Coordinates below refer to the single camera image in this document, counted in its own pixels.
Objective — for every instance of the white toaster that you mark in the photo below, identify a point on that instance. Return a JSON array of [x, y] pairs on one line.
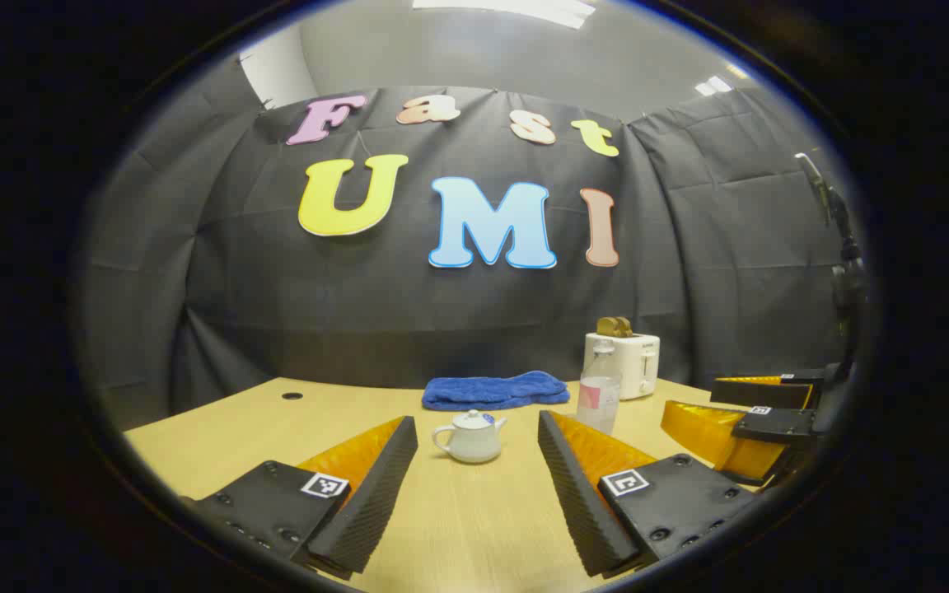
[[623, 362]]

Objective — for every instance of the brown bread slice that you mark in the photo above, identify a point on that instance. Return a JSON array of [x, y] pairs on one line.
[[605, 326], [624, 328]]

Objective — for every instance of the ceiling light panel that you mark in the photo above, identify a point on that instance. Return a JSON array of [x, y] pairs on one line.
[[516, 10], [713, 85]]

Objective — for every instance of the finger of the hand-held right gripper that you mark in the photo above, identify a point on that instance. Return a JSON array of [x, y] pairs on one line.
[[763, 394], [775, 426]]

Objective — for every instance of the clear plastic water bottle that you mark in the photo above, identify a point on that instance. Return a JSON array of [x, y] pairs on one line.
[[599, 395]]

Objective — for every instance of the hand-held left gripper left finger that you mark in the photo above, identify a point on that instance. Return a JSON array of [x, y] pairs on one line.
[[376, 494]]

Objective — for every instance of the blue towel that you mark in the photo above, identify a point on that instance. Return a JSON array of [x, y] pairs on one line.
[[491, 390]]

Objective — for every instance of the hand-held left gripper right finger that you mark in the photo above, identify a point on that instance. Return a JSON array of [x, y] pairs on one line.
[[577, 494]]

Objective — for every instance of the white teacup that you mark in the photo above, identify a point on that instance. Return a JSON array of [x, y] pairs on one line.
[[474, 446]]

